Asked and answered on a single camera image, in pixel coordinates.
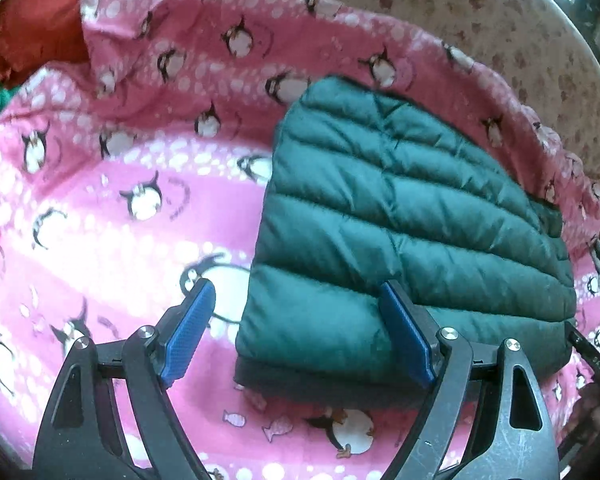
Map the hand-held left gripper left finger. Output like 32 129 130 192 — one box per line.
30 277 217 480

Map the floral bed sheet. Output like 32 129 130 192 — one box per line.
240 0 600 181

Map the red cloth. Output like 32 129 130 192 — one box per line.
0 0 246 81

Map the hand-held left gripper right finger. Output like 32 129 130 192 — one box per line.
379 280 561 480

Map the pink penguin print blanket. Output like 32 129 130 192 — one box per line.
0 0 600 480

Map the dark green puffer jacket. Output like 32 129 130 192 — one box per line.
234 76 578 393

